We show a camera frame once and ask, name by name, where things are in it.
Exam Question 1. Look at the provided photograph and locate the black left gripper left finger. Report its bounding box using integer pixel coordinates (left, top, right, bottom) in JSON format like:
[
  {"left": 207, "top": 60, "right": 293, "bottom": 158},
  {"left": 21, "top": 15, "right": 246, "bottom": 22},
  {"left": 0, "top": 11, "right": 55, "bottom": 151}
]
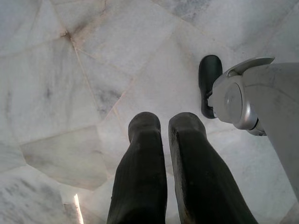
[{"left": 106, "top": 111, "right": 168, "bottom": 224}]

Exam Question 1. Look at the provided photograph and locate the robot silver leg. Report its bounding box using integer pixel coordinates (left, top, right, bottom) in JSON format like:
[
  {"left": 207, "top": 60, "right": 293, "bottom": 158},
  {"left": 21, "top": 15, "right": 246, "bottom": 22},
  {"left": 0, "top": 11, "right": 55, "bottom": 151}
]
[{"left": 207, "top": 56, "right": 299, "bottom": 210}]

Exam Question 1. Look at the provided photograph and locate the robot black foot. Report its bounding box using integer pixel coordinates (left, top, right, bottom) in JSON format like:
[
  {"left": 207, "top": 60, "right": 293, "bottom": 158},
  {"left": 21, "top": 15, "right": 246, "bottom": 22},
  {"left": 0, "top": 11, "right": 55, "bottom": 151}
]
[{"left": 198, "top": 55, "right": 224, "bottom": 119}]

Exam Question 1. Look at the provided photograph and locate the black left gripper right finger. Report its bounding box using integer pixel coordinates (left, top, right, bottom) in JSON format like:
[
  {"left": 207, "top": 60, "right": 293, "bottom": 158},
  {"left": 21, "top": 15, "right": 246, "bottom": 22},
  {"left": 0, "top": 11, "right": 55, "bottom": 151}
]
[{"left": 168, "top": 112, "right": 259, "bottom": 224}]

